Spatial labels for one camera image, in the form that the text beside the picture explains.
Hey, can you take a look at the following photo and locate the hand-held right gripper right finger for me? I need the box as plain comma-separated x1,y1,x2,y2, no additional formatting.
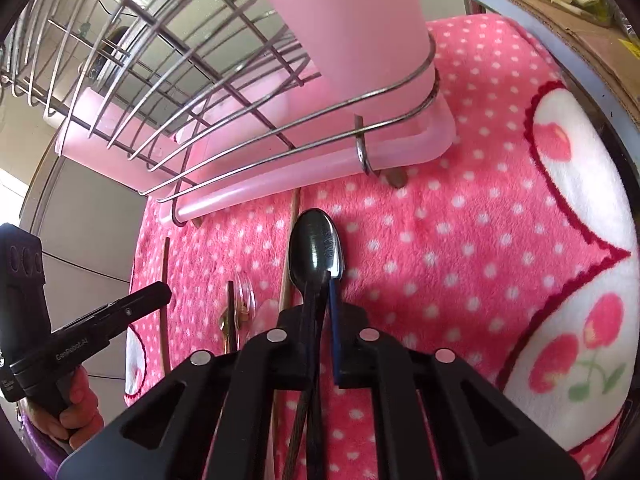
327,277,586,480

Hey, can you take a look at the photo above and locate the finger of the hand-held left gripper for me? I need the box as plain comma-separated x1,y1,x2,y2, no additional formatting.
48,281,173,345

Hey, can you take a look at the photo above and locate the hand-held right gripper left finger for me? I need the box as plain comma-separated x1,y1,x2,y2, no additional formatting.
56,305,326,480

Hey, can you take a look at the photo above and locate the clear plastic spoon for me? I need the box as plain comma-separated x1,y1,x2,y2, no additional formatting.
234,271,258,332

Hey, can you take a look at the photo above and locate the dark metal spoon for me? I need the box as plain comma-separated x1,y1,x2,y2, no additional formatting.
286,208,347,480

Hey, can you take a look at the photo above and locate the pink plastic utensil cup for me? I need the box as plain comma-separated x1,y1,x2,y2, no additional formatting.
235,0,438,147

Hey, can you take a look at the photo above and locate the person's left hand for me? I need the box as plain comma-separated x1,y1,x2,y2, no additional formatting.
29,365,106,444

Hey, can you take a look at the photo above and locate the pink polka dot blanket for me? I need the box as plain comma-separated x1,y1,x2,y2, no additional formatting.
122,15,638,480

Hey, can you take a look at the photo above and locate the pink plastic drip tray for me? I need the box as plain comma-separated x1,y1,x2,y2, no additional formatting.
55,62,457,225

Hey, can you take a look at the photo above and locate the cardboard box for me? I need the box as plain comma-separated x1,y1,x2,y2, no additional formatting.
466,0,640,128

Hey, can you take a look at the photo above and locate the metal wire dish rack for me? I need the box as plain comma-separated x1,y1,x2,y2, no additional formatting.
0,0,441,223

